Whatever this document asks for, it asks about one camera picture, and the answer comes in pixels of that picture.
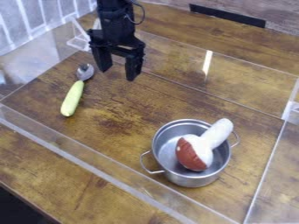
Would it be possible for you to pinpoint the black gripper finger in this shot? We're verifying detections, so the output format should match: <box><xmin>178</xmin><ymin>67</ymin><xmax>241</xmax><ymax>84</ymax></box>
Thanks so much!
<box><xmin>126</xmin><ymin>55</ymin><xmax>143</xmax><ymax>81</ymax></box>
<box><xmin>91</xmin><ymin>45</ymin><xmax>113</xmax><ymax>72</ymax></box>

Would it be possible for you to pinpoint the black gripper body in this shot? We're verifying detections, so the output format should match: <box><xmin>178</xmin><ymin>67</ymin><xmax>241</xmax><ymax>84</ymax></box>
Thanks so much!
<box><xmin>89</xmin><ymin>29</ymin><xmax>146</xmax><ymax>58</ymax></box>

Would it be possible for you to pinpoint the red plush mushroom toy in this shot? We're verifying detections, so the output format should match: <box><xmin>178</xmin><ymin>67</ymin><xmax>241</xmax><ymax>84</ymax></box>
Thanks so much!
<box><xmin>175</xmin><ymin>118</ymin><xmax>234</xmax><ymax>172</ymax></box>

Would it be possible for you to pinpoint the silver pot with handles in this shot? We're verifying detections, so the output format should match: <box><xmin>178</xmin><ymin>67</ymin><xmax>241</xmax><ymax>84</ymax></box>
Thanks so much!
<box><xmin>141</xmin><ymin>119</ymin><xmax>239</xmax><ymax>187</ymax></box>

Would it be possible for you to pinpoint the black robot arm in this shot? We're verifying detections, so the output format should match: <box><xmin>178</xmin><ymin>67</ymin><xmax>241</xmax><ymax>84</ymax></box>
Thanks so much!
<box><xmin>89</xmin><ymin>0</ymin><xmax>146</xmax><ymax>81</ymax></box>

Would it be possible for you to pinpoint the black bar at table back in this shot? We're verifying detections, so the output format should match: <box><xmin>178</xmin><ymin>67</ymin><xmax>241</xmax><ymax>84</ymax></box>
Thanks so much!
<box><xmin>190</xmin><ymin>3</ymin><xmax>267</xmax><ymax>28</ymax></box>

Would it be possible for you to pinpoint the clear acrylic front barrier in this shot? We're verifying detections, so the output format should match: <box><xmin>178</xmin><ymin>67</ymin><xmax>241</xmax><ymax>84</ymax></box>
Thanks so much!
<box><xmin>0</xmin><ymin>103</ymin><xmax>238</xmax><ymax>224</ymax></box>

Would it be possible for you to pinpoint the clear acrylic triangular bracket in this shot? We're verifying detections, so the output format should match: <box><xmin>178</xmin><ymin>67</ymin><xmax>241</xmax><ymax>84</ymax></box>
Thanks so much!
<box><xmin>67</xmin><ymin>19</ymin><xmax>91</xmax><ymax>52</ymax></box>

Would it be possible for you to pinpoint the spoon with yellow-green handle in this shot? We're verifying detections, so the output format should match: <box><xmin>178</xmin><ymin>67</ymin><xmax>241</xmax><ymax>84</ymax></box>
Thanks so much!
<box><xmin>61</xmin><ymin>64</ymin><xmax>95</xmax><ymax>117</ymax></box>

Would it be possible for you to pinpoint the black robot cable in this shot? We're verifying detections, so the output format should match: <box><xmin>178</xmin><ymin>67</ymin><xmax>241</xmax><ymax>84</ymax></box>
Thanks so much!
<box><xmin>125</xmin><ymin>0</ymin><xmax>147</xmax><ymax>25</ymax></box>

